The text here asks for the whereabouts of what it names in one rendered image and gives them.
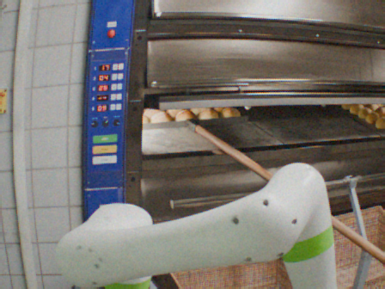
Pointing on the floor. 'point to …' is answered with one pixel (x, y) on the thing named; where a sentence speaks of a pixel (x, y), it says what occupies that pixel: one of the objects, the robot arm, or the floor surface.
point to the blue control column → (107, 9)
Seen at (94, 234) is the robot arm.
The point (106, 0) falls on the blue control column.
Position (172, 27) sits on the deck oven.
